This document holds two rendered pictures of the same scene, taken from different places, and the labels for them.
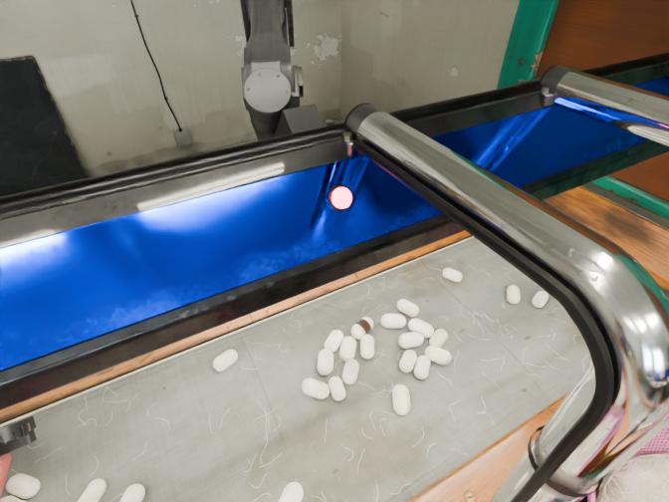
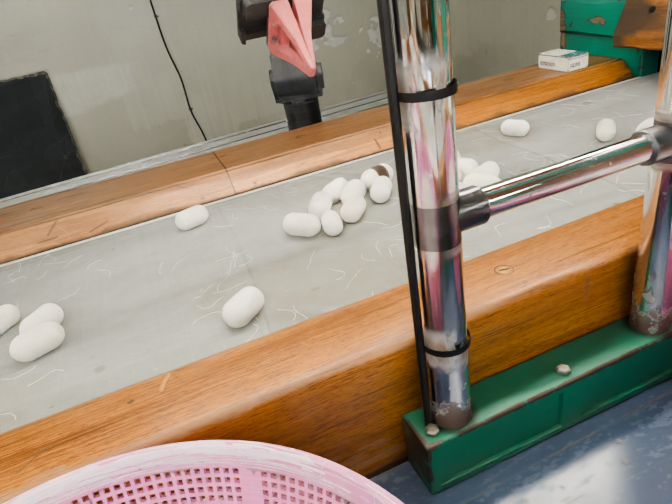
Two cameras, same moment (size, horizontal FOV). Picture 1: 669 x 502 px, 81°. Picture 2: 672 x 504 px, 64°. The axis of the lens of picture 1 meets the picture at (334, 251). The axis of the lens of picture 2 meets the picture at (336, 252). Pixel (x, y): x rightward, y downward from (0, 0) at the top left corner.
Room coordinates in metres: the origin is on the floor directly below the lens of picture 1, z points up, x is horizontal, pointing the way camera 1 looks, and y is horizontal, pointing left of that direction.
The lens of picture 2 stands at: (-0.16, -0.09, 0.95)
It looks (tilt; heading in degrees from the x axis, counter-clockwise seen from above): 28 degrees down; 11
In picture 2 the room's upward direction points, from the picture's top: 10 degrees counter-clockwise
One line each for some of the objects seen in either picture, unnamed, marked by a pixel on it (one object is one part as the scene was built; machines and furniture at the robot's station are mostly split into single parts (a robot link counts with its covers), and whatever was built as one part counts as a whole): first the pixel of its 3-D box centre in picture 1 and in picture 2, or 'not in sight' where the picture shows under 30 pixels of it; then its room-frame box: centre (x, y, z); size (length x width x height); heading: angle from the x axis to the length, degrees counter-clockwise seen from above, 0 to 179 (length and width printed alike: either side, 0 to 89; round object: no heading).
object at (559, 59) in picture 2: not in sight; (562, 60); (0.67, -0.29, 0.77); 0.06 x 0.04 x 0.02; 29
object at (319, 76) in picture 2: not in sight; (298, 83); (0.77, 0.11, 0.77); 0.09 x 0.06 x 0.06; 97
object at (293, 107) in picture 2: not in sight; (304, 119); (0.78, 0.12, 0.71); 0.20 x 0.07 x 0.08; 123
